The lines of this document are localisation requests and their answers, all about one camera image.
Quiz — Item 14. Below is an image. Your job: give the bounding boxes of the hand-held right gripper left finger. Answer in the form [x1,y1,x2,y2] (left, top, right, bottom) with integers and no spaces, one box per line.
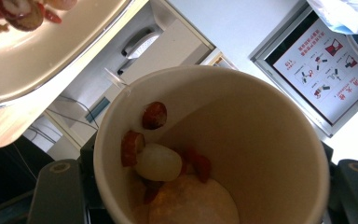
[26,159,89,224]

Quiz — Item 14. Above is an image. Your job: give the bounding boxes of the brown paper cup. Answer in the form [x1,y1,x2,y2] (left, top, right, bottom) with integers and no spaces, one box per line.
[92,63,331,224]

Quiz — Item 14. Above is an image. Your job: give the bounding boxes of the bowl of food scraps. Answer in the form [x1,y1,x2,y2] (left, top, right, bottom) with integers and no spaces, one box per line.
[0,0,132,113]

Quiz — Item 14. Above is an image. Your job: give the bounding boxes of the red date slice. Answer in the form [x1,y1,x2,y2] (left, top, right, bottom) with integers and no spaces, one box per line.
[120,129,146,168]
[141,101,169,131]

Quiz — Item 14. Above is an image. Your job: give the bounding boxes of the grey desk label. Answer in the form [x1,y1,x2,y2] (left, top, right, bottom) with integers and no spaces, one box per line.
[84,96,112,124]

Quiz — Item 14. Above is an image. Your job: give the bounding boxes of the white round food piece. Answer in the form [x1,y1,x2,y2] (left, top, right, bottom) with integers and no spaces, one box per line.
[133,142,184,183]

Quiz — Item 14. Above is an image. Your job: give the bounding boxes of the white instruction poster red pictures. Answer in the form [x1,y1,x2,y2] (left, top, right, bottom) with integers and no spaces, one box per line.
[272,18,358,125]

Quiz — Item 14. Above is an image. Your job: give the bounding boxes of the pale white food lump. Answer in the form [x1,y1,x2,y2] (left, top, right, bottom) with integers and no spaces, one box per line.
[148,174,241,224]

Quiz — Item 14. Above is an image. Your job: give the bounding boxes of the small red berry piece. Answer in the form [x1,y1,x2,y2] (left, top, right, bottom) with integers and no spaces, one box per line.
[182,148,213,184]

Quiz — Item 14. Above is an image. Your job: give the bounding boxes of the white plastic trash bag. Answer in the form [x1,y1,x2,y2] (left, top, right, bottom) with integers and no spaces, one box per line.
[306,0,358,35]

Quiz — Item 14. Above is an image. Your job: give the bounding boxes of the pile of red food scraps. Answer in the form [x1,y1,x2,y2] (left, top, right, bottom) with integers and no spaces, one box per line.
[0,0,79,34]

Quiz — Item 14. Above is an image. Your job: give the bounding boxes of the black hanging cables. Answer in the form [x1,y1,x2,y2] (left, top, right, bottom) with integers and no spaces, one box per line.
[45,93,101,131]

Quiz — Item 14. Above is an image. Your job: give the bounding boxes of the metal framed wall cabinet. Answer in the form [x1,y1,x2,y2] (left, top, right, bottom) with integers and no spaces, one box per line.
[249,5,358,138]

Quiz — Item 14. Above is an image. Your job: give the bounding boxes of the white grey handle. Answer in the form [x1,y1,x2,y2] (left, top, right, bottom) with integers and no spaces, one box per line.
[120,27,163,61]

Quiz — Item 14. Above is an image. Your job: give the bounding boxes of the white appliance with handle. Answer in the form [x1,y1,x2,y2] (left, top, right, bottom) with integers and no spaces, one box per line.
[22,0,218,161]

